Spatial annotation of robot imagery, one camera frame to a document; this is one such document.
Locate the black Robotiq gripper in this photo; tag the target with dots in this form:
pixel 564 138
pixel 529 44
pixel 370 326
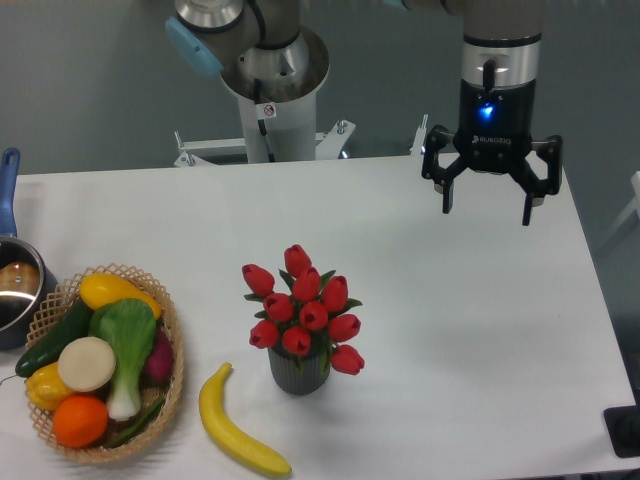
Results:
pixel 496 125

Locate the red tulip bouquet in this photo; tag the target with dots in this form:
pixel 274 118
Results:
pixel 314 319

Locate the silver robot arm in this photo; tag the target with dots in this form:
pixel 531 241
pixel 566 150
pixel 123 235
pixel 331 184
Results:
pixel 274 66

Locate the grey ribbed vase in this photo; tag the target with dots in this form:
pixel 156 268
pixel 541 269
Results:
pixel 298 377

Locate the black device at edge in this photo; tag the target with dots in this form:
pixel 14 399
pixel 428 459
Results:
pixel 623 429

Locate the yellow banana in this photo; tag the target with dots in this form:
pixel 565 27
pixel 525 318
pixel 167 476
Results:
pixel 229 438

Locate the green bok choy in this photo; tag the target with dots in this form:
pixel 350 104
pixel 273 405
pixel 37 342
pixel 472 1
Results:
pixel 129 327

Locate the yellow squash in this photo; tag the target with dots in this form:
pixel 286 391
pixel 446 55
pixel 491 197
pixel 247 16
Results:
pixel 100 289

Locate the dark green cucumber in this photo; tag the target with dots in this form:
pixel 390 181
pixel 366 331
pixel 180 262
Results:
pixel 72 326

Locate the green bean pod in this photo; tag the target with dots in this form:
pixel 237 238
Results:
pixel 147 416

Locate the woven wicker basket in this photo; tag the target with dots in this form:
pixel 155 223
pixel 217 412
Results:
pixel 53 308

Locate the beige round bun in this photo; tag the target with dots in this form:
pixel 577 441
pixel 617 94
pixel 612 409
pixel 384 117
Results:
pixel 86 364

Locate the orange fruit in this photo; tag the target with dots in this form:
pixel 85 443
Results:
pixel 80 420

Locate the yellow bell pepper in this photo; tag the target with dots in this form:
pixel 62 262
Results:
pixel 45 388

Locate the white frame at right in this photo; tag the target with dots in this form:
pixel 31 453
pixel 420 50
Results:
pixel 628 218

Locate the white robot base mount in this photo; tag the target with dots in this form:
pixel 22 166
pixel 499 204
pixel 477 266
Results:
pixel 272 133

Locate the blue handled saucepan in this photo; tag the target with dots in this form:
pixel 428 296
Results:
pixel 25 278

